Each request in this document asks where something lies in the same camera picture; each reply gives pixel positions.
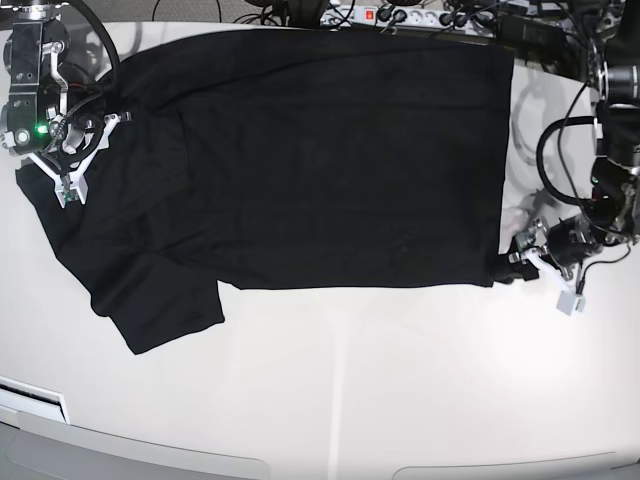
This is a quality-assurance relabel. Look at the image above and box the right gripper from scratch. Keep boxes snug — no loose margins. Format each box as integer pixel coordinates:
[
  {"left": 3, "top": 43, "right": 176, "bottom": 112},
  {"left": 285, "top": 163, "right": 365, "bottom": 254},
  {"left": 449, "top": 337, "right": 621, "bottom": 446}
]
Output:
[{"left": 29, "top": 112, "right": 132, "bottom": 175}]

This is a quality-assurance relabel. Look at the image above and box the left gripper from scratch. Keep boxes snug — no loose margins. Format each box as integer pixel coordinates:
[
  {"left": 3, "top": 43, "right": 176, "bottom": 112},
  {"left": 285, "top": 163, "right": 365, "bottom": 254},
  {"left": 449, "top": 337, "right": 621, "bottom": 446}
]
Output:
[{"left": 507, "top": 217, "right": 603, "bottom": 280}]

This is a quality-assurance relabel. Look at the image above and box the black t-shirt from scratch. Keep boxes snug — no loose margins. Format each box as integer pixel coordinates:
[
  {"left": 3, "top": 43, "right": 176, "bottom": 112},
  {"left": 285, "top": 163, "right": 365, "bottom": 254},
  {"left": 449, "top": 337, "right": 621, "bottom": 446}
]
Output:
[{"left": 16, "top": 29, "right": 514, "bottom": 354}]

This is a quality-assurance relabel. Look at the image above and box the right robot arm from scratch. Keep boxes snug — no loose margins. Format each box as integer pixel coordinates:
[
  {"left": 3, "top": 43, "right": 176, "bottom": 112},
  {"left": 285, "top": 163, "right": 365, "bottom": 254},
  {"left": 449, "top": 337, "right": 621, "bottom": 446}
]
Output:
[{"left": 1, "top": 1, "right": 131, "bottom": 180}]

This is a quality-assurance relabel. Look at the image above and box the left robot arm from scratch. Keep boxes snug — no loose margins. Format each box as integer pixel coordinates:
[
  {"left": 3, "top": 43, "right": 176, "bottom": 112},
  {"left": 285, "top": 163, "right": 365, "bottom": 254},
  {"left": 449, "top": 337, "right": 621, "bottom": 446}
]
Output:
[{"left": 494, "top": 1, "right": 639, "bottom": 283}]

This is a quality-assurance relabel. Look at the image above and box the black power adapter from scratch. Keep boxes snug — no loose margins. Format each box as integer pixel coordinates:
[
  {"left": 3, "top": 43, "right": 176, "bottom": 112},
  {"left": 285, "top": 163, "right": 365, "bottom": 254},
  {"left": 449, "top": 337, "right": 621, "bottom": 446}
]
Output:
[{"left": 497, "top": 15, "right": 566, "bottom": 52}]

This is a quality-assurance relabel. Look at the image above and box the white power strip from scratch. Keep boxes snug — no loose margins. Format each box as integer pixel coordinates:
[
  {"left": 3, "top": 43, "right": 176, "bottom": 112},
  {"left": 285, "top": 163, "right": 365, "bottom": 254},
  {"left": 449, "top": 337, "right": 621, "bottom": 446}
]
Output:
[{"left": 320, "top": 3, "right": 494, "bottom": 38}]

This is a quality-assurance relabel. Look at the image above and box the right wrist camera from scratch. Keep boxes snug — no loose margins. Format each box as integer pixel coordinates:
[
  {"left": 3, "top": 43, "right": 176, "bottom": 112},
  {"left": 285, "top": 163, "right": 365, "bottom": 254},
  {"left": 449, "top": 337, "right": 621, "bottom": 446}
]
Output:
[{"left": 54, "top": 177, "right": 88, "bottom": 208}]

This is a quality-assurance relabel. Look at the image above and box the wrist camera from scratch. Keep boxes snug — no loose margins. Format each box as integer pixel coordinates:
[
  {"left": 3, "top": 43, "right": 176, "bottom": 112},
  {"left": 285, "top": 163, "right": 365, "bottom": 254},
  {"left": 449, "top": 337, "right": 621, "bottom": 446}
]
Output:
[
  {"left": 54, "top": 177, "right": 88, "bottom": 208},
  {"left": 556, "top": 290, "right": 586, "bottom": 316}
]

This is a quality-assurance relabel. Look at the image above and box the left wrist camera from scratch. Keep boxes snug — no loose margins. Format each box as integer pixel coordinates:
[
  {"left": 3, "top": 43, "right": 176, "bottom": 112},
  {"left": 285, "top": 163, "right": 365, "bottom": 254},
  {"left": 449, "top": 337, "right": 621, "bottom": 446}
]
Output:
[{"left": 556, "top": 290, "right": 586, "bottom": 316}]

